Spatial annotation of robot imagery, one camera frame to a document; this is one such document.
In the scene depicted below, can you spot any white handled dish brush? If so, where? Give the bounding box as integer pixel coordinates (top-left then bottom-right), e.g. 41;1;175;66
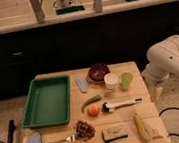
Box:
102;98;142;113

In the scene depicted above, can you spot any green plastic tray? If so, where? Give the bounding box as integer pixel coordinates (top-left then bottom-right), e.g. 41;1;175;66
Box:
22;75;71;128

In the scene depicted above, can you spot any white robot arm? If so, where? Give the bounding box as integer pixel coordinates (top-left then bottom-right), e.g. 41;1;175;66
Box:
142;35;179;86

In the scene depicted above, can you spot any dark red bowl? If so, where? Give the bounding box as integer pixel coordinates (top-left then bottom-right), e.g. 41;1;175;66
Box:
88;63;110;82

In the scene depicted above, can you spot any grey rectangular scraper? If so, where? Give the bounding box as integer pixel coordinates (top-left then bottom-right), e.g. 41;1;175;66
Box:
74;76;89;93

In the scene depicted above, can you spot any white lidded jar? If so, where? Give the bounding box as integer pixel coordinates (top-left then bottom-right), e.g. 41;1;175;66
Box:
104;73;119;90

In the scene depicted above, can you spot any green chili pepper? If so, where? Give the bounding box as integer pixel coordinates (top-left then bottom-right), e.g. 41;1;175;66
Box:
81;95;101;113

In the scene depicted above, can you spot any light green cup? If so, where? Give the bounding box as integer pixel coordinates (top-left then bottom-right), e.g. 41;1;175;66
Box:
120;72;133;91

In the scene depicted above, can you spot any orange fruit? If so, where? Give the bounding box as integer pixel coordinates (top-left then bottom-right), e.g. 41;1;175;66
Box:
87;104;100;117

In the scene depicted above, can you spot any wooden folding table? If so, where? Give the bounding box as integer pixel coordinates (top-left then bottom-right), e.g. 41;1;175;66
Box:
23;62;170;143

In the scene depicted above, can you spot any brown grape bunch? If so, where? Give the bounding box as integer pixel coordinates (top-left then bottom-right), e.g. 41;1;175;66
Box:
75;120;96;141

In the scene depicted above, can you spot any brown rectangular sponge block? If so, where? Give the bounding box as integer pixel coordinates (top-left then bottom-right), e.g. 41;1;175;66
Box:
101;125;128;143

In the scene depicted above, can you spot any silver fork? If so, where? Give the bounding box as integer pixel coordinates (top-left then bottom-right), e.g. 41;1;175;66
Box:
51;134;76;143

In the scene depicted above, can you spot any green base white bottle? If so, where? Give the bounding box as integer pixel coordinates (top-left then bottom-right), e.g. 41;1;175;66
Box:
54;0;85;15

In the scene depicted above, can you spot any yellow corn cob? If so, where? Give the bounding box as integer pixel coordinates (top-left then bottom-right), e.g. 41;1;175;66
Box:
134;113;151;141

